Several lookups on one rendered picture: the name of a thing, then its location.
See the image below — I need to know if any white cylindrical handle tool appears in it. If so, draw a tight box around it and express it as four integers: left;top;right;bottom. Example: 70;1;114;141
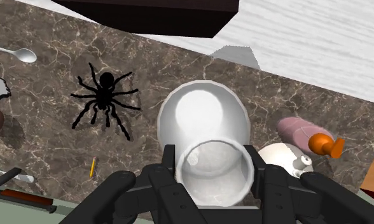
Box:
0;165;35;184

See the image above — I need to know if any yellow pencil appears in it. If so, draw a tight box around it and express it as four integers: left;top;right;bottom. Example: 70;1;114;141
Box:
89;156;97;179

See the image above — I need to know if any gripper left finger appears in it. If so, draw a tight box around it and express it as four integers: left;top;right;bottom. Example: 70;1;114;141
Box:
59;144;207;224

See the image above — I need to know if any clear glass cup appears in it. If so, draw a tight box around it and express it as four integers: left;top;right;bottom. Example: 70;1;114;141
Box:
175;137;256;208

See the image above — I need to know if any black toy spider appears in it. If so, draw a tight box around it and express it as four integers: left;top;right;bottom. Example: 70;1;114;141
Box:
70;62;142;142

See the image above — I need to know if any black and red flat tool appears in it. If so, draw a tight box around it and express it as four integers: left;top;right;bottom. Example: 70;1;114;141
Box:
0;188;58;214

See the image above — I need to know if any white spoon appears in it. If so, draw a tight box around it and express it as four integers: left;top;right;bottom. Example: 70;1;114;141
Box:
0;42;38;64

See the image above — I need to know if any pink bottle with orange pump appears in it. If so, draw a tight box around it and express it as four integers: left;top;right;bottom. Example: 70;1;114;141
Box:
276;116;346;159

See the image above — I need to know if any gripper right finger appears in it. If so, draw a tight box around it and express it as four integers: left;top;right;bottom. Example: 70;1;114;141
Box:
244;144;374;224

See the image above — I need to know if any black bar tool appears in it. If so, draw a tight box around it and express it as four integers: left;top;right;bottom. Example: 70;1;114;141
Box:
0;167;23;191

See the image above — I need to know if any white bowl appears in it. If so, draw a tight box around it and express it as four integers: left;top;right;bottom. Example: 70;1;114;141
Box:
156;80;252;162

